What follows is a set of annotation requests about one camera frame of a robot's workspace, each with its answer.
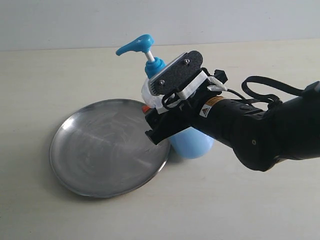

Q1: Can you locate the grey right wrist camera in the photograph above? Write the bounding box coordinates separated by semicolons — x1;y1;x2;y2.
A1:
148;50;208;100

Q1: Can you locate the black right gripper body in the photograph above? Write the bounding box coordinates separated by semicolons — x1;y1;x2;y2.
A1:
145;89;225;145

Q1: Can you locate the blue soap pump bottle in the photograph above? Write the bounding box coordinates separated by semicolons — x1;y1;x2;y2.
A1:
115;34;215;160

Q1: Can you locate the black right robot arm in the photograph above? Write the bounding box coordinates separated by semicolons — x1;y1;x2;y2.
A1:
145;82;320;172

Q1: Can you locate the round stainless steel plate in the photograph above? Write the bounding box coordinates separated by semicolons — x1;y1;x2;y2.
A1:
49;98;171;199

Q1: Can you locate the black right camera cable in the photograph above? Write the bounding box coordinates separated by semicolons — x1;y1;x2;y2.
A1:
161;68;307;111

